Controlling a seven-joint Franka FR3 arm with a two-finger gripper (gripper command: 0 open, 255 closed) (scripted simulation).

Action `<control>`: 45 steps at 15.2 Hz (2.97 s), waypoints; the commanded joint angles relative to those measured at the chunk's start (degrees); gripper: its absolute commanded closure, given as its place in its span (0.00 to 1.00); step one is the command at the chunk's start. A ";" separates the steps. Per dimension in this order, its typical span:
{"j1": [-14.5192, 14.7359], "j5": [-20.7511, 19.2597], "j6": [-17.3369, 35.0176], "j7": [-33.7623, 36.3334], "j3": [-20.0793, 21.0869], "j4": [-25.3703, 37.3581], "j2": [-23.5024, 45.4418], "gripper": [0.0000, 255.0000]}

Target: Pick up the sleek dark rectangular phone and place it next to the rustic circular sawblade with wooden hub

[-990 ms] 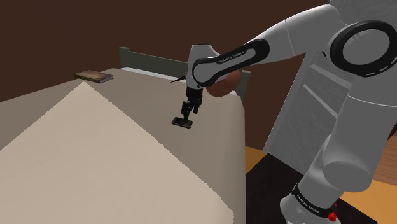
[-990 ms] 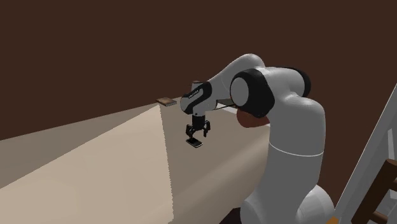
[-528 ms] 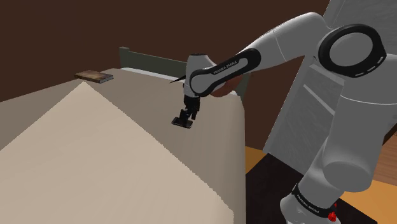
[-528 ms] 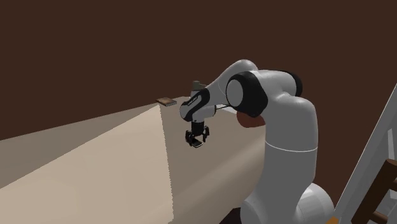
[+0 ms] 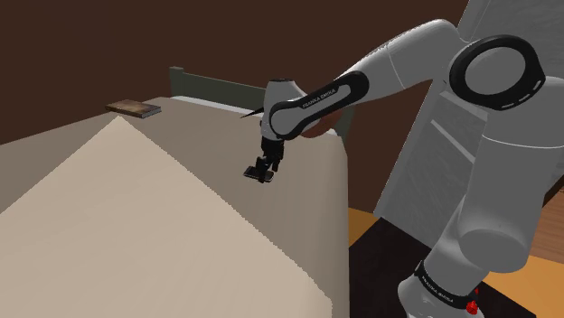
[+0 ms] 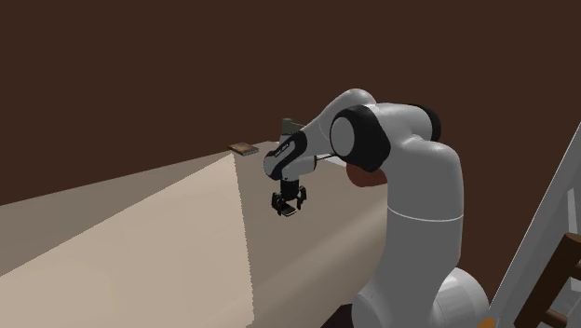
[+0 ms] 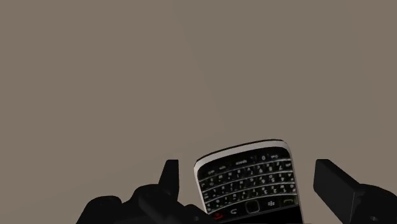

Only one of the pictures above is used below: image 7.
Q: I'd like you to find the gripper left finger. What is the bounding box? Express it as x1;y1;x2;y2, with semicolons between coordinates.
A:
76;159;215;224

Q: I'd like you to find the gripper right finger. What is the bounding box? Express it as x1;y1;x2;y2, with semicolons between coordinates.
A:
312;158;397;224

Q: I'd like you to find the black keypad phone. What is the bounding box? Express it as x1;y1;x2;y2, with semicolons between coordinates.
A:
193;139;304;224

